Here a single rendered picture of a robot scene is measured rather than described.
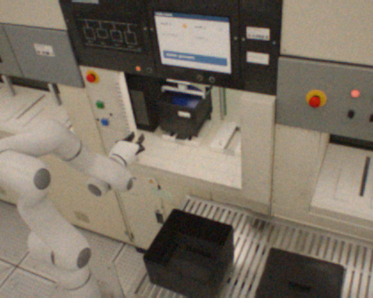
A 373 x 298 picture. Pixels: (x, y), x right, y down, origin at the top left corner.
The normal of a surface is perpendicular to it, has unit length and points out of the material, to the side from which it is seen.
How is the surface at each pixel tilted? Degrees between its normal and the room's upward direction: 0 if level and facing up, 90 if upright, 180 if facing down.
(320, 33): 90
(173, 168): 0
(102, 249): 0
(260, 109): 90
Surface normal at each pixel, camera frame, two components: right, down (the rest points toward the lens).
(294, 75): -0.41, 0.64
